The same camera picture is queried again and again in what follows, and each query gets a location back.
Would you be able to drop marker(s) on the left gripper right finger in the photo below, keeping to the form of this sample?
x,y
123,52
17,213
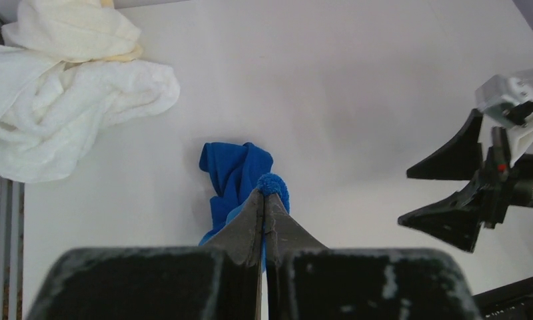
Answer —
x,y
283,234

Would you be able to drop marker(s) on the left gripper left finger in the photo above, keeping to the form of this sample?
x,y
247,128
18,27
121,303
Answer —
x,y
242,238

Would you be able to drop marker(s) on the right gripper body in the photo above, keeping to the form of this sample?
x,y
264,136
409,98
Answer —
x,y
506,184

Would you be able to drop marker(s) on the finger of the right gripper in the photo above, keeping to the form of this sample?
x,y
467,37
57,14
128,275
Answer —
x,y
456,160
455,220

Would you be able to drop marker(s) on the blue towel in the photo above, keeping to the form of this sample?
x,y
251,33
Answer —
x,y
235,171

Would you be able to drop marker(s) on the white towel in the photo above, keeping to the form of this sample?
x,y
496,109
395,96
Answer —
x,y
51,111

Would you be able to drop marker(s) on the cream towel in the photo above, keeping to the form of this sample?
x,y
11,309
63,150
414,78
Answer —
x,y
74,31

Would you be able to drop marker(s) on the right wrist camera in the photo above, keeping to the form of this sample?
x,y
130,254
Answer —
x,y
508,100

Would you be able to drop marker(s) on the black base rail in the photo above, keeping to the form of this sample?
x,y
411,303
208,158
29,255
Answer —
x,y
513,301

